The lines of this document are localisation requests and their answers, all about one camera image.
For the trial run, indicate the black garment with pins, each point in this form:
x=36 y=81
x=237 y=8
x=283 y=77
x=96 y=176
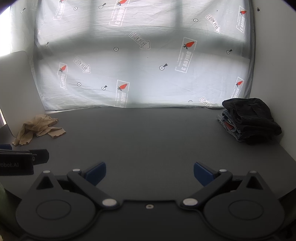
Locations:
x=254 y=115

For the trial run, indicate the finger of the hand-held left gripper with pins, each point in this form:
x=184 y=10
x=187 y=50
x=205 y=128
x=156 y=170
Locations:
x=41 y=157
x=5 y=147

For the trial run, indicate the printed grey sheet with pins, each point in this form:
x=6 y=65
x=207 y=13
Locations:
x=138 y=69

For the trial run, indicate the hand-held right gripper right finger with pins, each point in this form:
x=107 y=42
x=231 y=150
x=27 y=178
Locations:
x=203 y=172

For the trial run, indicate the folded blue jeans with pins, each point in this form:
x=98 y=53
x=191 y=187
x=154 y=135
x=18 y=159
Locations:
x=235 y=135

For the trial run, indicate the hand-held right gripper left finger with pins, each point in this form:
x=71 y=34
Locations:
x=97 y=172

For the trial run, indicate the beige garment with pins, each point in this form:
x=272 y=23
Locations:
x=44 y=129

